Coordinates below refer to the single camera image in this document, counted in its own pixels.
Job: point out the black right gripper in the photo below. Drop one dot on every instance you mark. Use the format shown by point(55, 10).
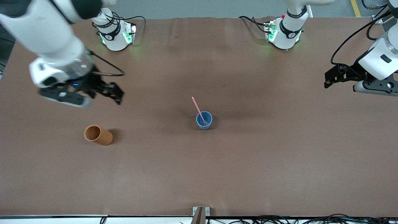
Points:
point(89, 82)

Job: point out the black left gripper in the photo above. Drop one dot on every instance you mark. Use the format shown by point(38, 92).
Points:
point(354, 71)

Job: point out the pink chopstick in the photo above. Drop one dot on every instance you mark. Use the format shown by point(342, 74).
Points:
point(197, 108)

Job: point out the blue cup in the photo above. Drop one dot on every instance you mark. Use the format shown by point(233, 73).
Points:
point(209, 123)

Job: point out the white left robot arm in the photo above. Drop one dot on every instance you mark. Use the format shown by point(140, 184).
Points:
point(287, 34)

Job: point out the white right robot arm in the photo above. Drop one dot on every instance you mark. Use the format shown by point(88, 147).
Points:
point(46, 34)

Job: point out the orange cup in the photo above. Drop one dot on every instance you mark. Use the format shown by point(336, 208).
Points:
point(104, 137)

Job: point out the brown table mat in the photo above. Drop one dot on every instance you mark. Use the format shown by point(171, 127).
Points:
point(199, 171)

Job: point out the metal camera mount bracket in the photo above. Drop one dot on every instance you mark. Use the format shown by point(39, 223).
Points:
point(200, 214)

